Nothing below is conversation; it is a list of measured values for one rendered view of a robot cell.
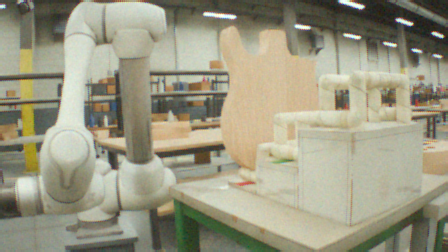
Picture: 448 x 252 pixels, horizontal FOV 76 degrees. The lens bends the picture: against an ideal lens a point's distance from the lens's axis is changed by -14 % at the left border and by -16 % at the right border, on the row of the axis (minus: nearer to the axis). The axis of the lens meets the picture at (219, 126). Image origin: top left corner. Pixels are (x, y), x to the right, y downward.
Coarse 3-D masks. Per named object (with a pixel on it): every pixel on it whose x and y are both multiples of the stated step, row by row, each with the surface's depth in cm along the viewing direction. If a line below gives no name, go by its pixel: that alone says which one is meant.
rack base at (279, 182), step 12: (264, 168) 79; (276, 168) 75; (288, 168) 71; (264, 180) 79; (276, 180) 75; (288, 180) 71; (264, 192) 80; (276, 192) 75; (288, 192) 72; (288, 204) 72
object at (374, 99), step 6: (372, 90) 73; (378, 90) 73; (372, 96) 73; (378, 96) 73; (372, 102) 73; (378, 102) 73; (372, 108) 73; (378, 108) 73; (372, 114) 73; (378, 114) 73; (372, 120) 73; (378, 120) 73
